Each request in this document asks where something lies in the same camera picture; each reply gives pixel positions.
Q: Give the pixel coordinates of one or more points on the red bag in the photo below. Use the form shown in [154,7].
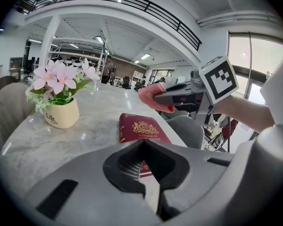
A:
[231,127]

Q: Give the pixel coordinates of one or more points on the large window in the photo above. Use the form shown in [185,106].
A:
[268,55]

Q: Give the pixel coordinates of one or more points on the black balcony railing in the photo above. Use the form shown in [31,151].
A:
[160,9]

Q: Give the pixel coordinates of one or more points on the white shelving rack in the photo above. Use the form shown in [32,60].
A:
[103,55]

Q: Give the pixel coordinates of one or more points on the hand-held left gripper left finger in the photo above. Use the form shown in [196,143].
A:
[96,196]

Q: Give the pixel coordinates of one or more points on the cream pot with pink flowers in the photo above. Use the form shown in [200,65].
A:
[61,112]

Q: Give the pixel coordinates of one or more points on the pink cloth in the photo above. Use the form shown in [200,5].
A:
[147,95]

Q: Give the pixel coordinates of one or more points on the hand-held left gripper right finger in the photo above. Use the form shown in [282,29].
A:
[202,173]

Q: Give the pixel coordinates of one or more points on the dark red hardcover book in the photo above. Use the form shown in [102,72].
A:
[141,131]

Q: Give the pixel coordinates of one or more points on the person's white speckled t-shirt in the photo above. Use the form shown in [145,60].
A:
[280,98]

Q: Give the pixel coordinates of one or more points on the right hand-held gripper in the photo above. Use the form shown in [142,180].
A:
[219,81]

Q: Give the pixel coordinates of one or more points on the grey upholstered chair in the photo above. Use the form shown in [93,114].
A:
[177,114]
[186,131]
[11,107]

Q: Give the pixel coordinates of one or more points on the person's right forearm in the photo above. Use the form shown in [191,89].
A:
[245,114]

